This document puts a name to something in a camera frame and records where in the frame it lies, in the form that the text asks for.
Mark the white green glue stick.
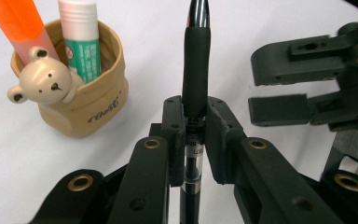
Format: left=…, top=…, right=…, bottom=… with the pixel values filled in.
left=57, top=0, right=102, bottom=84

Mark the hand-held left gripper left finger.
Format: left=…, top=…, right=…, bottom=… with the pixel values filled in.
left=106, top=95, right=187, bottom=224

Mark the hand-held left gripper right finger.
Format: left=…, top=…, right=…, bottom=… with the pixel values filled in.
left=204, top=96, right=346, bottom=224

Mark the orange highlighter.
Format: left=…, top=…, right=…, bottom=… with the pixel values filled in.
left=0, top=0, right=60, bottom=66

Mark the black pen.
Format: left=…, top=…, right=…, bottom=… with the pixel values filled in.
left=180, top=0, right=213, bottom=224

